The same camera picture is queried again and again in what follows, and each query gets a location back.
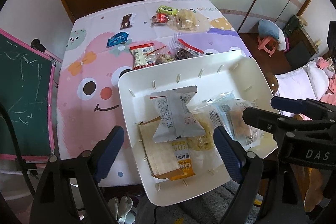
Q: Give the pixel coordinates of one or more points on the clear bread packet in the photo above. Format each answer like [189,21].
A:
[241,124]

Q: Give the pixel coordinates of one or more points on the clear mixed nut packet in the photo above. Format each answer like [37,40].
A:
[164,58]

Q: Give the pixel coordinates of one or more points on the blue cushion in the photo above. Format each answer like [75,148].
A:
[267,27]

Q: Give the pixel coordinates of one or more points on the brown glossy ball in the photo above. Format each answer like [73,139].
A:
[273,83]

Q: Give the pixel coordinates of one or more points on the cartoon printed table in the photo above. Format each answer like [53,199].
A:
[86,113]

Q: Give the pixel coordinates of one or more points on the orange and white snack packet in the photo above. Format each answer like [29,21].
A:
[183,166]

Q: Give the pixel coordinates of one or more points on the pink stool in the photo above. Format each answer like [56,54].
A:
[263,43]

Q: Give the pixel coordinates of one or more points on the brown paper snack packet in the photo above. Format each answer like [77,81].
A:
[157,153]

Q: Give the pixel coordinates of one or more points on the clear chip packet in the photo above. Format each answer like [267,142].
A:
[185,19]

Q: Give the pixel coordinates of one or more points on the white and red snack packet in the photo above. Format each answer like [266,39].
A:
[141,54]

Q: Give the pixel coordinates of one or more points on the green chalkboard pink frame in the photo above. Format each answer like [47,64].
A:
[23,95]

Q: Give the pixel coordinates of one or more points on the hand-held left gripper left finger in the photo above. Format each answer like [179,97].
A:
[110,153]

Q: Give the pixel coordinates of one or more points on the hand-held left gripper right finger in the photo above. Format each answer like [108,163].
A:
[227,153]

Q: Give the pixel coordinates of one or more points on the grey snack packet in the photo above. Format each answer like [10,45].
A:
[170,113]

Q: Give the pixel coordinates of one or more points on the green snack packet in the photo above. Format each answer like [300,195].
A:
[166,10]

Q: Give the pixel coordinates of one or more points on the brown chocolate bar packet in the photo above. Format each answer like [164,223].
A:
[126,22]

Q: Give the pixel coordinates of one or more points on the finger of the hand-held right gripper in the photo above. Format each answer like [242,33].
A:
[262,116]
[283,103]

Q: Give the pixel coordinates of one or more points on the dark nut packet red strips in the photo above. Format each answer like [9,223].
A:
[185,52]

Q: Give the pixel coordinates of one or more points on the dark wooden cabinet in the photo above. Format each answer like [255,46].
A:
[302,50]

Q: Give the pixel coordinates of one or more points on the white plastic tray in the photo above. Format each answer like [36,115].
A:
[147,87]

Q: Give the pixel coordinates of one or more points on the person's right forearm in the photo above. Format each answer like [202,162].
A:
[315,187]

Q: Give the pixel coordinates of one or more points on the yellow flaky snack packet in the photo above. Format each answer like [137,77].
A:
[202,134]

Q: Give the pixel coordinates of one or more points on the small red snack packet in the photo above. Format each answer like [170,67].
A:
[160,18]

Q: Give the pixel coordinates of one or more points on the blue snack packet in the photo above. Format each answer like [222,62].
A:
[118,39]

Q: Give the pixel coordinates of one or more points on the white pillow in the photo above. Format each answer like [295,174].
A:
[291,85]
[317,79]

